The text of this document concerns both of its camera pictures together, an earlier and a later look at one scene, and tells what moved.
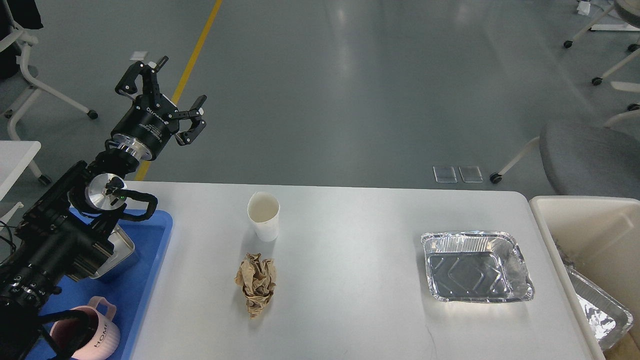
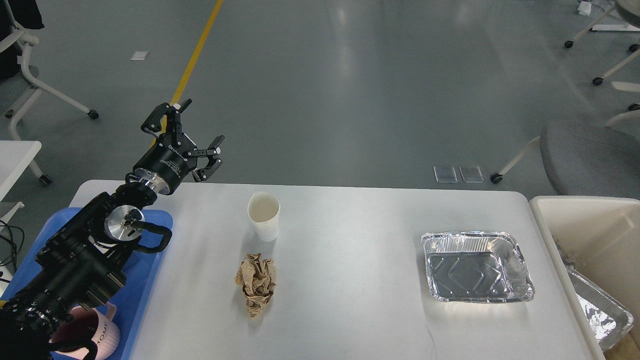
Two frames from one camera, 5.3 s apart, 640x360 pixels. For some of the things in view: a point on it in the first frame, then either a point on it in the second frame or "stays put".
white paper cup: [264, 209] stays put
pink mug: [91, 337] stays put
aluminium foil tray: [475, 266] stays put
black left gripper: [145, 126] -> [162, 165]
